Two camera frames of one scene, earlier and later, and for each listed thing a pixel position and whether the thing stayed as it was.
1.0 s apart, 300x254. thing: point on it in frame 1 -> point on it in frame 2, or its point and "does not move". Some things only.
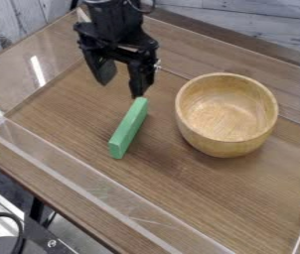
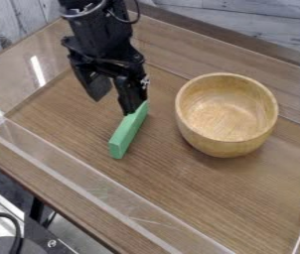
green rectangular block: (129, 127) does not move
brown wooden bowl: (225, 113) does not move
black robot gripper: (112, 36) -> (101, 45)
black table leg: (38, 209) does not move
